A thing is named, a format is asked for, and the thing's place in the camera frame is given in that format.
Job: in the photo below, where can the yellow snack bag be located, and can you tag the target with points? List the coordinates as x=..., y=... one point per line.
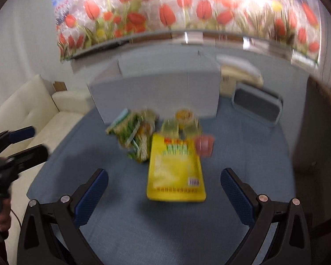
x=175, y=173

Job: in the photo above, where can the left hand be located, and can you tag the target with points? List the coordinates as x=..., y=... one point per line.
x=5, y=215

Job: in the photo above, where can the green white snack bag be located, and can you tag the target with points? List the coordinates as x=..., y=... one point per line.
x=125, y=127

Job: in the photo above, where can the white cardboard box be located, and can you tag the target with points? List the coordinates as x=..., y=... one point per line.
x=162, y=83

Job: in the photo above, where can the brown cardboard piece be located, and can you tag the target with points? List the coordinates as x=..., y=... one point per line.
x=59, y=86

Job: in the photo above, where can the tulip wall poster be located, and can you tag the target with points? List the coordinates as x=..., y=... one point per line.
x=81, y=24

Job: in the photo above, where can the red jelly cup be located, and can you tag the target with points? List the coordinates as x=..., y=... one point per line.
x=204, y=145

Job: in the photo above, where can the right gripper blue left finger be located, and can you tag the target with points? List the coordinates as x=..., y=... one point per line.
x=50, y=232

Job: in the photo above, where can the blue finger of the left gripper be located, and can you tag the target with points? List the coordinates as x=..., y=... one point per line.
x=28, y=158
x=20, y=135

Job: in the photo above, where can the cream leather sofa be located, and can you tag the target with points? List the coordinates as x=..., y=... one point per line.
x=53, y=116

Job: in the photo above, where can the green jelly cup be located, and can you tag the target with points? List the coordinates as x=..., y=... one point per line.
x=172, y=128

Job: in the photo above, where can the orange fruit jelly cup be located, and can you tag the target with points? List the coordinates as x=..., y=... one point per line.
x=184, y=117

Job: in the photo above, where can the blue tablecloth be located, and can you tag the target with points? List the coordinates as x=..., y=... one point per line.
x=163, y=212

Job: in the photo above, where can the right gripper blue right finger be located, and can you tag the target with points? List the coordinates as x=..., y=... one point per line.
x=290, y=243

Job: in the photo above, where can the dark green snack bag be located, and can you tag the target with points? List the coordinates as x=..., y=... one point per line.
x=141, y=142

